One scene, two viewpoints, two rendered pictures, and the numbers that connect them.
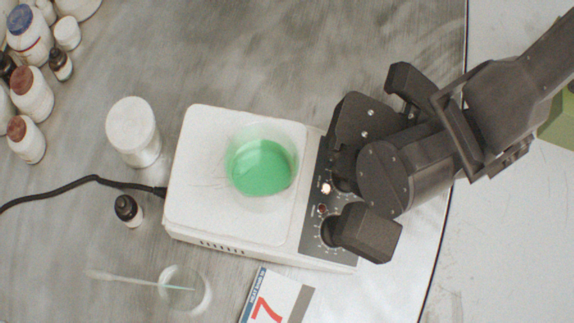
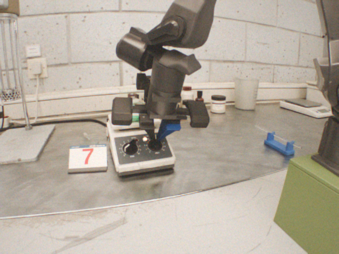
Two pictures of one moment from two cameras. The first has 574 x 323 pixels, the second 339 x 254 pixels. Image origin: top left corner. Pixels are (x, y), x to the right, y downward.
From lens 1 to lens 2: 0.71 m
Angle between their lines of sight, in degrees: 66
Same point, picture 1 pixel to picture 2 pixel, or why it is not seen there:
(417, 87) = (196, 105)
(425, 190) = (129, 40)
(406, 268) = (130, 192)
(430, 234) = (156, 194)
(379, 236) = (121, 105)
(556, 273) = not seen: outside the picture
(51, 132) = not seen: hidden behind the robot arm
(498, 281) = (147, 244)
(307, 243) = (119, 139)
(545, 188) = (249, 245)
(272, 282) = (101, 151)
